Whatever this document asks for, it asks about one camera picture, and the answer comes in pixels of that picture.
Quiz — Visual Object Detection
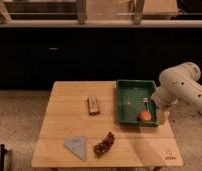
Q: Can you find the light blue towel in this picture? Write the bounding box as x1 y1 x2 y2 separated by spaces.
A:
63 136 87 161

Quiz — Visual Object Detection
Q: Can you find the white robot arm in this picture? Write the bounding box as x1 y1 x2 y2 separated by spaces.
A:
151 62 202 125

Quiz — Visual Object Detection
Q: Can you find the green plastic tray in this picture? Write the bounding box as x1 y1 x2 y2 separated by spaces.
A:
116 80 157 127

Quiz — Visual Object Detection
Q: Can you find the orange tomato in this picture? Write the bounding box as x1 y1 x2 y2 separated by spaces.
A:
138 110 151 121

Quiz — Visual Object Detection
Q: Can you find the dark red grape bunch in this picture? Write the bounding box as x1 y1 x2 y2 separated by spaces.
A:
93 132 115 158

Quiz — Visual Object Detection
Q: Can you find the small wooden block toy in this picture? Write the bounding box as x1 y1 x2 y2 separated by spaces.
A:
87 96 99 115

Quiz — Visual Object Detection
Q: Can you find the wooden folding table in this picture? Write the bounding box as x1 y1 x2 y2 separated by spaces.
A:
32 81 183 168

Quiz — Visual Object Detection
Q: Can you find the black object at floor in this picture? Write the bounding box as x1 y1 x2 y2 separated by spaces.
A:
0 144 8 171

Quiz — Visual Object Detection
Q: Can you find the wooden shelf frame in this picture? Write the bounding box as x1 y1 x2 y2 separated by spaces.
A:
0 0 202 28

